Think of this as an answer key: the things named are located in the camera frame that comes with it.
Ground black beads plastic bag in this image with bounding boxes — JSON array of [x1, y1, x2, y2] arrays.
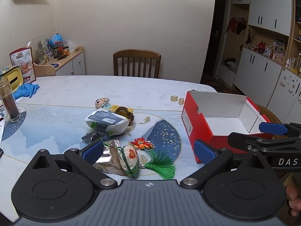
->
[[81, 131, 110, 144]]

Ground silver foil snack bag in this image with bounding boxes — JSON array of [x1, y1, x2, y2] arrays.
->
[[93, 139, 126, 176]]

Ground white green tissue pack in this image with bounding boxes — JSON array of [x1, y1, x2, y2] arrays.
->
[[85, 110, 129, 136]]

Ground red dragon charm green tassel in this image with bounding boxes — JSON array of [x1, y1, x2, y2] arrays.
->
[[130, 138, 176, 180]]

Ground yellow small box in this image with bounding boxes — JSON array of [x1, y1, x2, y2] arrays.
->
[[109, 105, 133, 113]]

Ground cartoon monster face plush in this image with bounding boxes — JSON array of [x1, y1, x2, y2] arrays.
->
[[95, 97, 110, 109]]

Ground brown hair scrunchie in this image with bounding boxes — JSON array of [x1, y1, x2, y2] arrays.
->
[[114, 109, 134, 125]]

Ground embroidered sachet pouch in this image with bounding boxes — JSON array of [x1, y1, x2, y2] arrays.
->
[[117, 145, 140, 178]]

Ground teal egg-shaped sharpener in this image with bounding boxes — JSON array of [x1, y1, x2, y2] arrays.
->
[[102, 104, 111, 110]]

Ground person's right hand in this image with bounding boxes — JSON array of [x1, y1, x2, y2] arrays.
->
[[285, 186, 301, 217]]

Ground light wooden side chair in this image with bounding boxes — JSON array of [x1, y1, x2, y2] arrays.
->
[[256, 104, 282, 124]]

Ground red and white shoe box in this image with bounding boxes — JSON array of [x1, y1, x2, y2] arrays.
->
[[182, 90, 272, 166]]

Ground blue patterned table mat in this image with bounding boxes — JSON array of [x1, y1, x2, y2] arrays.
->
[[1, 105, 202, 181]]

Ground blue cloth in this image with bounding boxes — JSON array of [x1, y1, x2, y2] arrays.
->
[[13, 83, 40, 99]]

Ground white drawer sideboard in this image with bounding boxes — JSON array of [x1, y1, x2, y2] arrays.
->
[[45, 47, 86, 76]]

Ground small wooden chair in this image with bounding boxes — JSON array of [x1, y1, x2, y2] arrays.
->
[[33, 63, 56, 78]]

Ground glass cup dark liquid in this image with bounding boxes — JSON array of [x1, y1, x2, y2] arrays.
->
[[0, 78, 21, 122]]

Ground dark wooden chair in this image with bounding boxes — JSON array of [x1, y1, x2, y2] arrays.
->
[[113, 49, 162, 79]]

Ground yellow tissue box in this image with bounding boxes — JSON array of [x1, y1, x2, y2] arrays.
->
[[1, 66, 24, 93]]

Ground red menu stand card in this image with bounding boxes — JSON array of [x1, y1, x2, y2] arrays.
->
[[10, 47, 36, 83]]

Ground blue globe toy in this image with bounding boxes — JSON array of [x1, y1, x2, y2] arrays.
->
[[49, 34, 63, 48]]

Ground white wall cabinet unit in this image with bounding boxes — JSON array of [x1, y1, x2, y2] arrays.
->
[[217, 0, 300, 122]]

